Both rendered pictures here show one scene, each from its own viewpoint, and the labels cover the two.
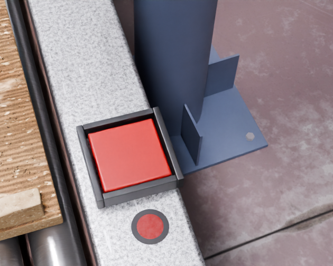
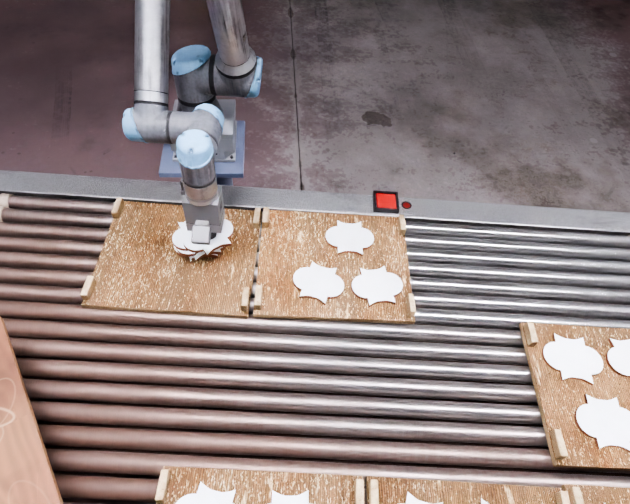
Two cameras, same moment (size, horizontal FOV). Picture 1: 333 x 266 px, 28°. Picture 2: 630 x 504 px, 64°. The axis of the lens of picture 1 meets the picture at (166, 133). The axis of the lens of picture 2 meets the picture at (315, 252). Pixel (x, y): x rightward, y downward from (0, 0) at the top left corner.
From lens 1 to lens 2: 1.28 m
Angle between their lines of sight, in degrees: 39
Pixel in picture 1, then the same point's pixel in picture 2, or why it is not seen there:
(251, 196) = not seen: hidden behind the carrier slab
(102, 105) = (364, 204)
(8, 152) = (380, 223)
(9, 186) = (390, 225)
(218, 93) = not seen: hidden behind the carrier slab
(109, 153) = (385, 204)
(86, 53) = (344, 202)
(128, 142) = (382, 199)
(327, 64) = not seen: hidden behind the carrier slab
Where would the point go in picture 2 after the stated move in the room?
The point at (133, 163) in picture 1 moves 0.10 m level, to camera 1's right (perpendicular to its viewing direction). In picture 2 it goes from (389, 200) to (398, 179)
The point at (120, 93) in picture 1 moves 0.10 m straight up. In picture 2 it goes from (362, 199) to (366, 176)
